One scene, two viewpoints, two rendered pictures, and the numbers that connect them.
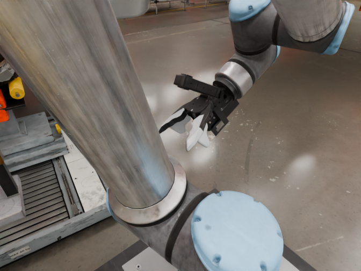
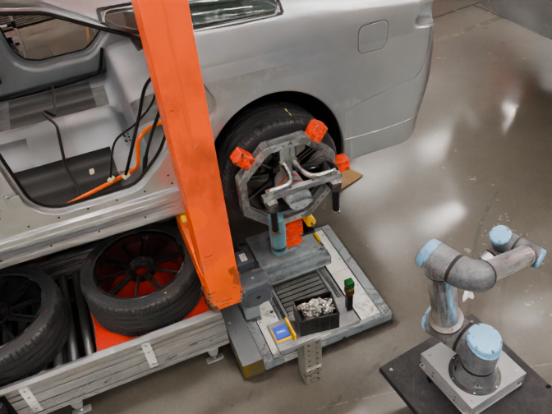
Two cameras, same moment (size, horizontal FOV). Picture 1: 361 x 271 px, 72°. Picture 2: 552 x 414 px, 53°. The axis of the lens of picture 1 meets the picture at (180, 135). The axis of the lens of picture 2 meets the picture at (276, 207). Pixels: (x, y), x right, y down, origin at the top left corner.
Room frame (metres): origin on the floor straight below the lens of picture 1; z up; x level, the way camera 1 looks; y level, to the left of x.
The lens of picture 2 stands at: (-1.24, 0.40, 2.69)
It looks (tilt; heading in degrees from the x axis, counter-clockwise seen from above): 41 degrees down; 14
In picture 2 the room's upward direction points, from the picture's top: 6 degrees counter-clockwise
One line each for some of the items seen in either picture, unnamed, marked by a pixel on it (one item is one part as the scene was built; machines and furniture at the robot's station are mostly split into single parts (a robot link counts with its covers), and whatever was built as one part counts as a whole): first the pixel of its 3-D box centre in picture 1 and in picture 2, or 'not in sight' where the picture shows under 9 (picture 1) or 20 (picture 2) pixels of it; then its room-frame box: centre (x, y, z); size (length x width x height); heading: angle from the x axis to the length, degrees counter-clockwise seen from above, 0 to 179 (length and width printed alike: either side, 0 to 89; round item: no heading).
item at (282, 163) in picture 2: not in sight; (276, 172); (0.84, 0.88, 1.03); 0.19 x 0.18 x 0.11; 32
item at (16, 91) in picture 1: (15, 84); (302, 210); (1.14, 0.81, 0.51); 0.29 x 0.06 x 0.06; 32
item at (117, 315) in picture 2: not in sight; (144, 277); (0.64, 1.66, 0.39); 0.66 x 0.66 x 0.24
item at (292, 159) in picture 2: not in sight; (312, 160); (0.94, 0.71, 1.03); 0.19 x 0.18 x 0.11; 32
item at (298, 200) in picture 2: not in sight; (292, 188); (0.93, 0.82, 0.85); 0.21 x 0.14 x 0.14; 32
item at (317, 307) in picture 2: not in sight; (315, 313); (0.40, 0.65, 0.52); 0.20 x 0.14 x 0.13; 113
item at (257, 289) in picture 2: not in sight; (246, 278); (0.80, 1.11, 0.26); 0.42 x 0.18 x 0.35; 32
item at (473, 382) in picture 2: not in sight; (476, 366); (0.24, -0.09, 0.45); 0.19 x 0.19 x 0.10
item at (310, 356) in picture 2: not in sight; (309, 352); (0.38, 0.69, 0.21); 0.10 x 0.10 x 0.42; 32
